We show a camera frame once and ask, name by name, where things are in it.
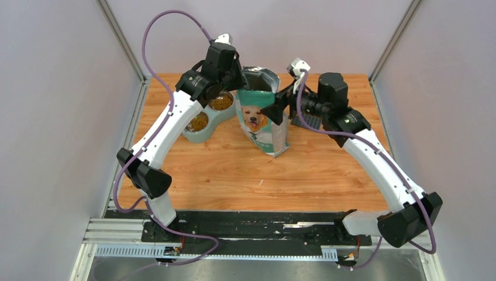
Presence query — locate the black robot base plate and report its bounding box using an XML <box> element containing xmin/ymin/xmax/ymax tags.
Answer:
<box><xmin>104</xmin><ymin>209</ymin><xmax>373</xmax><ymax>257</ymax></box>

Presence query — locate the teal double pet bowl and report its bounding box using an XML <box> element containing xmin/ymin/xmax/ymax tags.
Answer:
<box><xmin>182</xmin><ymin>91</ymin><xmax>236</xmax><ymax>143</ymax></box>

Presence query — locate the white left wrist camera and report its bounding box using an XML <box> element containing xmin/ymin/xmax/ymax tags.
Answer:
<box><xmin>213</xmin><ymin>33</ymin><xmax>233</xmax><ymax>46</ymax></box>

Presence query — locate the green pet food bag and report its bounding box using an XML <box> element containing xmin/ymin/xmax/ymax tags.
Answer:
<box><xmin>235</xmin><ymin>66</ymin><xmax>289</xmax><ymax>157</ymax></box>

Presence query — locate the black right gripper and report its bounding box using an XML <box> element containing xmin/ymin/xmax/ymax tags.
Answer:
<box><xmin>261</xmin><ymin>76</ymin><xmax>330</xmax><ymax>125</ymax></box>

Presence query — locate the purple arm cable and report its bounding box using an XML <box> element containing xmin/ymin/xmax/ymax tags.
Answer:
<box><xmin>295</xmin><ymin>70</ymin><xmax>438</xmax><ymax>271</ymax></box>
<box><xmin>89</xmin><ymin>10</ymin><xmax>221</xmax><ymax>281</ymax></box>

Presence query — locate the slotted grey cable duct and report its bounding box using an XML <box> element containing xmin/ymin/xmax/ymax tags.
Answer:
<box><xmin>95</xmin><ymin>243</ymin><xmax>339</xmax><ymax>261</ymax></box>

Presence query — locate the brown pet food kibble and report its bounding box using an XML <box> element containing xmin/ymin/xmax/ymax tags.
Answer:
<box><xmin>186</xmin><ymin>93</ymin><xmax>233</xmax><ymax>132</ymax></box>

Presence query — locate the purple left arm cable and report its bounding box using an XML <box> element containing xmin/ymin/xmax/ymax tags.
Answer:
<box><xmin>89</xmin><ymin>10</ymin><xmax>221</xmax><ymax>281</ymax></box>

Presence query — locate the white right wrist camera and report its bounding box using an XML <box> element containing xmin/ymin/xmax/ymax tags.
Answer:
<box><xmin>287</xmin><ymin>57</ymin><xmax>311</xmax><ymax>94</ymax></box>

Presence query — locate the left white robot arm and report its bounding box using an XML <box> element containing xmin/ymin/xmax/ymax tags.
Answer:
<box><xmin>116</xmin><ymin>42</ymin><xmax>244</xmax><ymax>242</ymax></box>

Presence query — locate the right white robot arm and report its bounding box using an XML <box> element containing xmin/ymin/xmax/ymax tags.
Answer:
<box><xmin>261</xmin><ymin>71</ymin><xmax>443</xmax><ymax>253</ymax></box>

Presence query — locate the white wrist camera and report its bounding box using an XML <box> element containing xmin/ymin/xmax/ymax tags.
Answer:
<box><xmin>287</xmin><ymin>57</ymin><xmax>311</xmax><ymax>94</ymax></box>
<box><xmin>213</xmin><ymin>33</ymin><xmax>233</xmax><ymax>46</ymax></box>

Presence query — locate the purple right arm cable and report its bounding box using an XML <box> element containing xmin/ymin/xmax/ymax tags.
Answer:
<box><xmin>295</xmin><ymin>70</ymin><xmax>438</xmax><ymax>271</ymax></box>

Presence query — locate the dark grey building baseplate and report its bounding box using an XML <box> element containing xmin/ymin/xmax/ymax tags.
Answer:
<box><xmin>291</xmin><ymin>112</ymin><xmax>322</xmax><ymax>130</ymax></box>

